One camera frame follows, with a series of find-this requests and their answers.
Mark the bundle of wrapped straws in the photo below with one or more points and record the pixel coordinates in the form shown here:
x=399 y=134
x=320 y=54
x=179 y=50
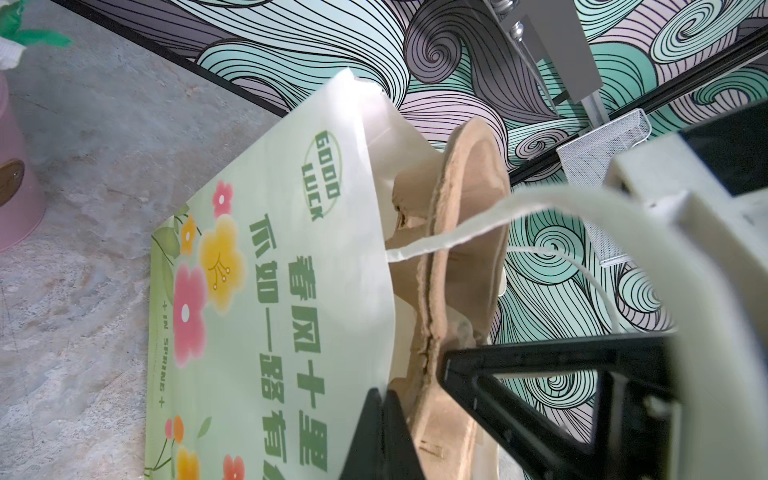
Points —
x=15 y=40

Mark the white paper takeout bag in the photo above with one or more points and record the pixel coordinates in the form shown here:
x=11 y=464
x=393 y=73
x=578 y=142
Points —
x=272 y=309

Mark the pink straw holder cup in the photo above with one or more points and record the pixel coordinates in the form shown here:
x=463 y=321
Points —
x=22 y=198

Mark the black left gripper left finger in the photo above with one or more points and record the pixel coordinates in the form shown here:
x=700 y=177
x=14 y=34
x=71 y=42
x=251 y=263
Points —
x=382 y=446

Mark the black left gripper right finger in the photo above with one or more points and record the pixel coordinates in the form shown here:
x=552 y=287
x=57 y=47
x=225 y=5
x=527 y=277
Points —
x=580 y=408

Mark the clear acrylic wall holder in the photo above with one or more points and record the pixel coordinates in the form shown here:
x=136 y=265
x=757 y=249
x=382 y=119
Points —
x=586 y=160

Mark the lifted brown pulp carrier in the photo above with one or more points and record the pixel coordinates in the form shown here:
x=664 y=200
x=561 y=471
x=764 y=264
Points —
x=453 y=292

